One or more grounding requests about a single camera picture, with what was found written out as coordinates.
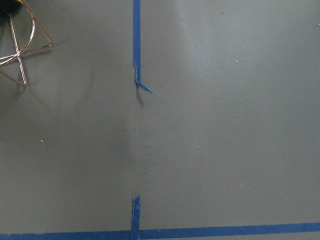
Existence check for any dark green wine bottle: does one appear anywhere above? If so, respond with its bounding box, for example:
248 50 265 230
0 0 22 17

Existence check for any copper wire bottle rack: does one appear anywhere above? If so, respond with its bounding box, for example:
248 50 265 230
0 0 55 88

